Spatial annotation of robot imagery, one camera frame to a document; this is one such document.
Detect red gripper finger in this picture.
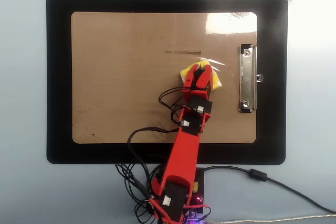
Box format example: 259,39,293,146
182,65,201,90
195,63,215,94

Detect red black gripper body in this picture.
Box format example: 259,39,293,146
181,87,214,114

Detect yellow white sponge black knob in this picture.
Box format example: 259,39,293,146
180,60,223,92

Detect brown clipboard board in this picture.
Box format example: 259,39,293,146
70,11,258,145

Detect controller board with purple light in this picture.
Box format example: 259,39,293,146
183,194,208,224

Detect silver metal clipboard clip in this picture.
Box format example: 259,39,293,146
238,43,265,114

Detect black rectangular mat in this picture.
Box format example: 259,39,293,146
46,0,289,166

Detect black power cable with ferrite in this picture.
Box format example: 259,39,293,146
199,165,336,215

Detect red pink wire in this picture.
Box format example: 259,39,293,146
146,197,212,224

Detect silver braided USB cable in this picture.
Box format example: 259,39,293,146
203,214,336,224

